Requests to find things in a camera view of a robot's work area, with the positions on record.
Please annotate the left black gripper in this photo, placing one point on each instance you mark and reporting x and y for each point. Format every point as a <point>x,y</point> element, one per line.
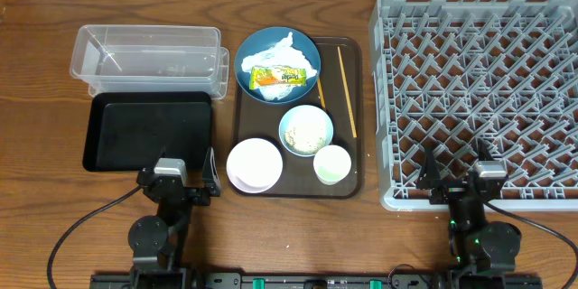
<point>181,192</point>

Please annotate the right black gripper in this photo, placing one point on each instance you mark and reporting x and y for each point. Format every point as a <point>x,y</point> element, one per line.
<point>431,180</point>

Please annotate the white pink shallow bowl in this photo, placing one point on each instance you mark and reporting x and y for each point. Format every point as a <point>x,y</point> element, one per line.
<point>254,165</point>

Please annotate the rice food waste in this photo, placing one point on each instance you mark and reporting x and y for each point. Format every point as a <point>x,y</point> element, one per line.
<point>305,140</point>

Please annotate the light blue bowl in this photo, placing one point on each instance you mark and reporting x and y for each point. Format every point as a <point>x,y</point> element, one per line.
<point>306,115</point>

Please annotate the green orange snack wrapper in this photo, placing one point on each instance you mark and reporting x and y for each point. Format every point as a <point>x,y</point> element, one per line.
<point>276,75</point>

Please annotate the white plastic cup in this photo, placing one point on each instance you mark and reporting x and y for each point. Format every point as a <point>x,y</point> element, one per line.
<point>331,164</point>

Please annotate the white paper napkin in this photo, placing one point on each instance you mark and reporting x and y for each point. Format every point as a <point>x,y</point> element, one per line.
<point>281,53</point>

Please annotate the blue round plate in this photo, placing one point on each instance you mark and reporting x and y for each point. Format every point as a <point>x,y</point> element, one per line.
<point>264,39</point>

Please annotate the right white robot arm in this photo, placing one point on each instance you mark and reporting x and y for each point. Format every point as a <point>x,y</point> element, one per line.
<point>485,251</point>

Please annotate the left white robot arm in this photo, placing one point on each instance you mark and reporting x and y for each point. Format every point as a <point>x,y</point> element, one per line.
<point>158,240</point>

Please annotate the grey plastic dishwasher rack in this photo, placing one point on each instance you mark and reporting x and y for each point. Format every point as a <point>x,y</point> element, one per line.
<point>449,74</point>

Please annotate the clear plastic waste bin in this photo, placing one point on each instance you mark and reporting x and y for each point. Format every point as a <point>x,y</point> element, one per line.
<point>151,58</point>

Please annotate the black plastic tray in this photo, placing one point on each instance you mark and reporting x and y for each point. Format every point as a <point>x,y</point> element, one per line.
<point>129,131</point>

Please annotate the brown plastic serving tray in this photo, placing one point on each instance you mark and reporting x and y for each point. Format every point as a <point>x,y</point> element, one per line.
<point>257,119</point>

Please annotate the right wooden chopstick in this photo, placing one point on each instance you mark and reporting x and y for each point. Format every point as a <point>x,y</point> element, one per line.
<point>347,94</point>

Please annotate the wooden chopstick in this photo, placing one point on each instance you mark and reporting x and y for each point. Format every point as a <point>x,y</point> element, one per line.
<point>347,94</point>
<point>321,95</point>

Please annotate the left wooden chopstick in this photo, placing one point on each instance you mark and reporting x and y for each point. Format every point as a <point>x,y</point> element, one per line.
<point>321,95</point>

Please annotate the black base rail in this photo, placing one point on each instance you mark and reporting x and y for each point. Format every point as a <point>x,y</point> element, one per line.
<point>237,281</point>

